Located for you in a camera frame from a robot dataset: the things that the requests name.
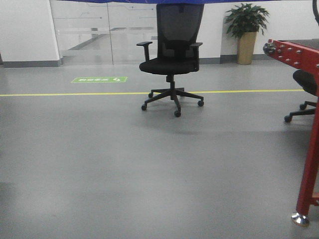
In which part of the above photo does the large blue bin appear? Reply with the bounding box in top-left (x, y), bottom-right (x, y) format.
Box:
top-left (66, 0), bottom-right (268, 4)

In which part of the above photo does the green potted plant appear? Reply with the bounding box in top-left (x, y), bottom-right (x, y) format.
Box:
top-left (224, 3), bottom-right (270, 65)

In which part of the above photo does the red conveyor frame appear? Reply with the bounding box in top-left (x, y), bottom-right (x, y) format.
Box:
top-left (263, 38), bottom-right (319, 227)

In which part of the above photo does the black mesh office chair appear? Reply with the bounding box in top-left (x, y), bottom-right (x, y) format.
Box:
top-left (139, 3), bottom-right (204, 117)

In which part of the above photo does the green floor sign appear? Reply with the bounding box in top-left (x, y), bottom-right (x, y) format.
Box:
top-left (71, 76), bottom-right (128, 83)

